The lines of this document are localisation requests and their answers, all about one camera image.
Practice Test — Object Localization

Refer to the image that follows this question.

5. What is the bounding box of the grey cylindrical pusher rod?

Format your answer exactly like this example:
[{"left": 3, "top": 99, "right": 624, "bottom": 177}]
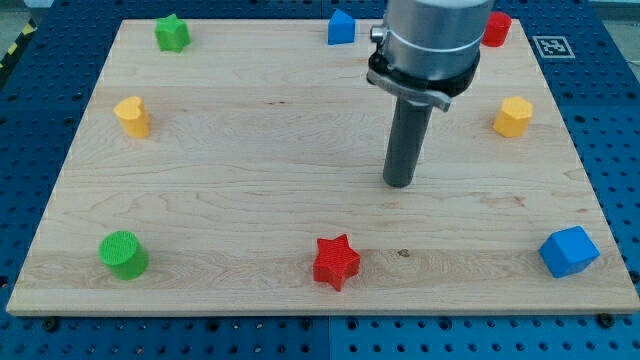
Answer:
[{"left": 383, "top": 98, "right": 432, "bottom": 188}]

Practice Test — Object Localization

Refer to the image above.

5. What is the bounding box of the red star block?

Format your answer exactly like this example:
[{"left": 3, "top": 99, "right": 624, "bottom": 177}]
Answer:
[{"left": 312, "top": 234, "right": 361, "bottom": 292}]

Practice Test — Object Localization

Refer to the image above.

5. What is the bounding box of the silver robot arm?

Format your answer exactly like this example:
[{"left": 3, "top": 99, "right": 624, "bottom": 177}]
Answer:
[{"left": 366, "top": 0, "right": 493, "bottom": 188}]

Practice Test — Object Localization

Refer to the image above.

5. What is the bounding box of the green star block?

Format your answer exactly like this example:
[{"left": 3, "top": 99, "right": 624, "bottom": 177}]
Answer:
[{"left": 154, "top": 14, "right": 191, "bottom": 53}]

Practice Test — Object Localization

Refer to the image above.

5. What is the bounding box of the yellow hexagon block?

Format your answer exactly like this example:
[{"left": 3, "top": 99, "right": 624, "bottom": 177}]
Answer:
[{"left": 493, "top": 97, "right": 534, "bottom": 138}]

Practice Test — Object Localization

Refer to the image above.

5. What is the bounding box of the blue pentagon block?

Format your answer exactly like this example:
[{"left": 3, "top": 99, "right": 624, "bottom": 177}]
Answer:
[{"left": 327, "top": 9, "right": 356, "bottom": 45}]

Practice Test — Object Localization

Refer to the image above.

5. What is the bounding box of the red cylinder block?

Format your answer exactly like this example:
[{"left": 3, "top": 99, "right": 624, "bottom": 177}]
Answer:
[{"left": 482, "top": 11, "right": 512, "bottom": 47}]

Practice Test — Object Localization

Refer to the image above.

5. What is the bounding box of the white fiducial marker tag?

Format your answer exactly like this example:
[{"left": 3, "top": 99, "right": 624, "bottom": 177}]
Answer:
[{"left": 533, "top": 35, "right": 575, "bottom": 59}]

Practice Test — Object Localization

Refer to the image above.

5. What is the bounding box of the wooden board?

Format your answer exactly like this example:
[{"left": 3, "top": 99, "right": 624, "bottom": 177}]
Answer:
[{"left": 7, "top": 20, "right": 639, "bottom": 317}]

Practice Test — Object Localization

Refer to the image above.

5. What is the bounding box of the blue cube block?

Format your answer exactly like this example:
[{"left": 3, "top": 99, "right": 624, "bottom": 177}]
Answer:
[{"left": 538, "top": 226, "right": 601, "bottom": 278}]

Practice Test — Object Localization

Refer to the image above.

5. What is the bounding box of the yellow heart block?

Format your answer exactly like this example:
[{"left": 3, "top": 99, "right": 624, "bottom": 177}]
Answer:
[{"left": 113, "top": 96, "right": 150, "bottom": 138}]

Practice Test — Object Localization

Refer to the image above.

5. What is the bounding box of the green cylinder block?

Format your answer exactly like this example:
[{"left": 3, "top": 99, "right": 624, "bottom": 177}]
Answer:
[{"left": 98, "top": 230, "right": 149, "bottom": 280}]

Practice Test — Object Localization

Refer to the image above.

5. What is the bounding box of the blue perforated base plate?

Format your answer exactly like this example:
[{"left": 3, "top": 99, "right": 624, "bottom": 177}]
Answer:
[{"left": 1, "top": 0, "right": 639, "bottom": 359}]

